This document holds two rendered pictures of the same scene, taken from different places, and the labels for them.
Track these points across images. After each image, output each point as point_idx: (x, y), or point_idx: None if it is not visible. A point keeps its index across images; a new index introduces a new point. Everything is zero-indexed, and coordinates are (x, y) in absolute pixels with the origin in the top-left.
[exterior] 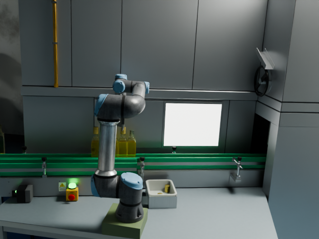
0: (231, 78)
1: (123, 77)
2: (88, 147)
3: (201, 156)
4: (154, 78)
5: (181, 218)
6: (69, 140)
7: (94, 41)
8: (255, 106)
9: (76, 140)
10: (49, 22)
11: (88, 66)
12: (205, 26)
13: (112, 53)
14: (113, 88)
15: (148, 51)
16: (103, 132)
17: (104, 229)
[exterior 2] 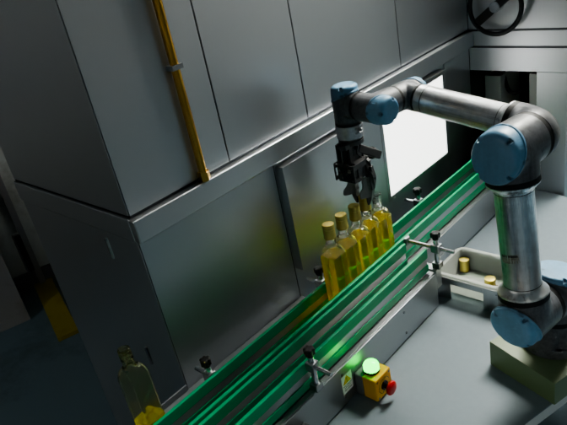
0: (440, 20)
1: (357, 86)
2: (286, 278)
3: (450, 183)
4: (351, 70)
5: None
6: (254, 286)
7: (245, 29)
8: (468, 58)
9: (265, 277)
10: (144, 15)
11: (247, 97)
12: None
13: (281, 45)
14: (383, 118)
15: (333, 15)
16: (526, 210)
17: (558, 393)
